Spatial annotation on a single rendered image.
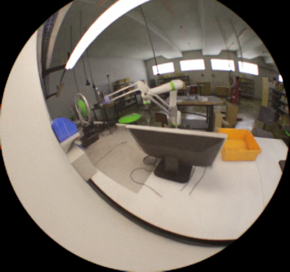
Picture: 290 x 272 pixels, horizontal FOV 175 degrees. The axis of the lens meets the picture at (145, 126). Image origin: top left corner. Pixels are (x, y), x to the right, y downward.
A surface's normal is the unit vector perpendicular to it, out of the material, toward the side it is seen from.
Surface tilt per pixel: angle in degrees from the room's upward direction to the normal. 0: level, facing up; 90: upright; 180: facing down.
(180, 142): 78
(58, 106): 90
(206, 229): 0
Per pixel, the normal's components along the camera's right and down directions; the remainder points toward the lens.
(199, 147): -0.54, 0.27
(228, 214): -0.19, -0.89
